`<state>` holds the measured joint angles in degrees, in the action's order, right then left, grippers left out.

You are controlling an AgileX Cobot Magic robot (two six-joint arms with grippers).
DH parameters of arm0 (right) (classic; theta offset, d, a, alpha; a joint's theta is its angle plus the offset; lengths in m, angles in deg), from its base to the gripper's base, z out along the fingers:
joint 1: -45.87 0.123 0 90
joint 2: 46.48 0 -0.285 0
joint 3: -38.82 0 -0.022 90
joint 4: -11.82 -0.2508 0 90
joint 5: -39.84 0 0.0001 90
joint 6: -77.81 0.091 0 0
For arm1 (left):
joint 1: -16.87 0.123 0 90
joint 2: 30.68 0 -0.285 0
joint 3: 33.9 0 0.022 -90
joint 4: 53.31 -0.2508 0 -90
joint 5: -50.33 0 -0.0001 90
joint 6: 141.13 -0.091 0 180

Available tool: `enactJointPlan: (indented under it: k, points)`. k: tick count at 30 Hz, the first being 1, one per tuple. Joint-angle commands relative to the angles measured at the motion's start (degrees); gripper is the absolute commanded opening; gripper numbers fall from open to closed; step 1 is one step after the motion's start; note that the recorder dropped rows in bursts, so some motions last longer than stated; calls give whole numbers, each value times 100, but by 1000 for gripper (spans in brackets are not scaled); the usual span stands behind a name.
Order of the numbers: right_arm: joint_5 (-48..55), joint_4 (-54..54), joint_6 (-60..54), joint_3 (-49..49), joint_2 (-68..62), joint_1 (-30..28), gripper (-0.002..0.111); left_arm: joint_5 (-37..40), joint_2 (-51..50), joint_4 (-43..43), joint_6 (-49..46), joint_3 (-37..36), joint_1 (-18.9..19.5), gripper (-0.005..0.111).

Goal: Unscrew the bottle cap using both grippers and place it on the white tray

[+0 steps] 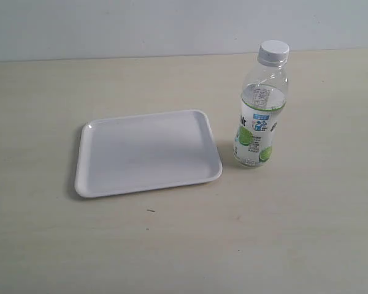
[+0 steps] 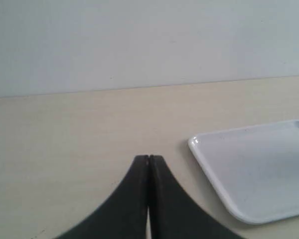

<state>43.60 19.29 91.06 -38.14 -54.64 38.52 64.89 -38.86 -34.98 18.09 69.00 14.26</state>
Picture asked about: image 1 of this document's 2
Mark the white bottle cap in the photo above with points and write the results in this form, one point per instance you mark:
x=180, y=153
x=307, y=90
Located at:
x=273, y=52

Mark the white rectangular plastic tray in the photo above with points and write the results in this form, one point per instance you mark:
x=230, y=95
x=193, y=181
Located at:
x=139, y=153

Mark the clear plastic drink bottle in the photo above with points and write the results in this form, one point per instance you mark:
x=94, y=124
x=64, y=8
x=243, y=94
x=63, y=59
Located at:
x=263, y=97

